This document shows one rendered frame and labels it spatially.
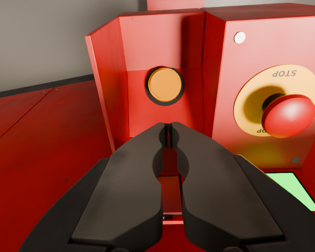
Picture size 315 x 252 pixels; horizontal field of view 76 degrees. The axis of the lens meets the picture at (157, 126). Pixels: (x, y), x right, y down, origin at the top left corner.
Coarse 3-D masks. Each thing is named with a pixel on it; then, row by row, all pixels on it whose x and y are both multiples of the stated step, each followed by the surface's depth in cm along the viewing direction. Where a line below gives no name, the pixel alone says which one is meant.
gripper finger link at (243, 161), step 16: (240, 160) 9; (256, 176) 8; (256, 192) 7; (272, 192) 7; (288, 192) 7; (272, 208) 7; (288, 208) 7; (304, 208) 6; (288, 224) 6; (304, 224) 6; (272, 240) 6; (288, 240) 6; (304, 240) 6
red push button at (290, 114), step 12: (276, 96) 17; (288, 96) 15; (300, 96) 15; (264, 108) 18; (276, 108) 15; (288, 108) 15; (300, 108) 15; (312, 108) 15; (264, 120) 16; (276, 120) 16; (288, 120) 16; (300, 120) 16; (312, 120) 16; (276, 132) 16; (288, 132) 16
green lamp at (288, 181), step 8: (272, 176) 22; (280, 176) 22; (288, 176) 22; (280, 184) 21; (288, 184) 21; (296, 184) 21; (296, 192) 20; (304, 192) 20; (304, 200) 19; (312, 208) 18
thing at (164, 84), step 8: (160, 72) 23; (168, 72) 23; (152, 80) 23; (160, 80) 23; (168, 80) 23; (176, 80) 23; (152, 88) 23; (160, 88) 23; (168, 88) 23; (176, 88) 23; (160, 96) 23; (168, 96) 23
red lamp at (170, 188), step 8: (160, 176) 23; (168, 176) 22; (176, 176) 22; (168, 184) 22; (176, 184) 22; (168, 192) 21; (176, 192) 21; (168, 200) 20; (176, 200) 20; (168, 208) 19; (176, 208) 19
